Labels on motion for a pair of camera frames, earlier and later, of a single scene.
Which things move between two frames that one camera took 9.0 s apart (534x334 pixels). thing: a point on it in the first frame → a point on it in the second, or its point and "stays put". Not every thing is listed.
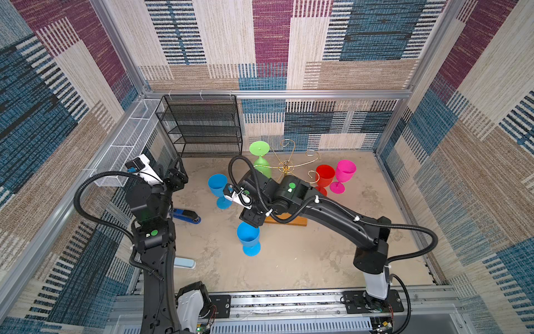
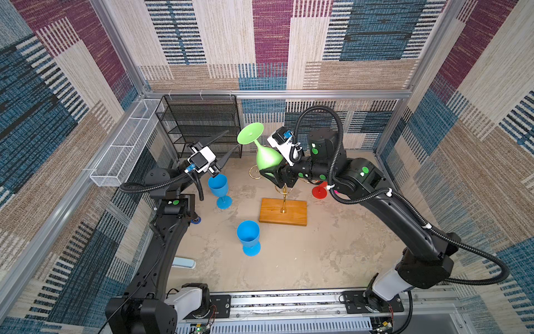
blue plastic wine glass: [249, 236] stays put
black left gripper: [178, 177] → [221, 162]
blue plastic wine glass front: [217, 183] stays put
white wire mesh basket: [132, 140] stays put
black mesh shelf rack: [202, 125] stays put
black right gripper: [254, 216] → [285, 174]
